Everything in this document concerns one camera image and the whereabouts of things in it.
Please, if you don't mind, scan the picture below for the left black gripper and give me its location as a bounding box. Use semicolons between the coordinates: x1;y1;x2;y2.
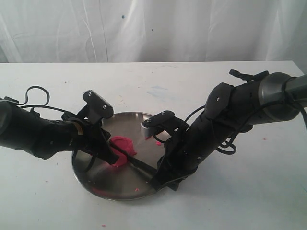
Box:
70;119;119;165

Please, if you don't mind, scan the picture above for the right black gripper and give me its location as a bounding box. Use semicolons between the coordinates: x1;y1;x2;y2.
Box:
151;141;198;191

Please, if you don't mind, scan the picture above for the pink dough lump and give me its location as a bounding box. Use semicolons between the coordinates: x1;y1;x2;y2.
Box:
110;136;137;167

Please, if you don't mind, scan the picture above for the black knife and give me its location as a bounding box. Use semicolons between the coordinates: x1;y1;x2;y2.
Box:
109;140;157;176

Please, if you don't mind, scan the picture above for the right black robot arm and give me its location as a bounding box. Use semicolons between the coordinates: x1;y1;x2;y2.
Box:
150;70;307;190

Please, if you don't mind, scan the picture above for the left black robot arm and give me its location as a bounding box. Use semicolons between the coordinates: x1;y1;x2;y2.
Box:
0;97;119;165

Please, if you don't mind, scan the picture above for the round steel plate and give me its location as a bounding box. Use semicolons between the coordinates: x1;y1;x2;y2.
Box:
72;112;165;201

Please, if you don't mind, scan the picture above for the white backdrop curtain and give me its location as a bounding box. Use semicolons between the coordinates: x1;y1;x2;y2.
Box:
0;0;307;67

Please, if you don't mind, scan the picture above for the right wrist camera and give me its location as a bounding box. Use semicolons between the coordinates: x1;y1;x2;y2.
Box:
141;110;189;138

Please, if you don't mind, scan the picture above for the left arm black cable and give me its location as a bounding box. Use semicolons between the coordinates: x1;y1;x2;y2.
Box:
4;86;96;173

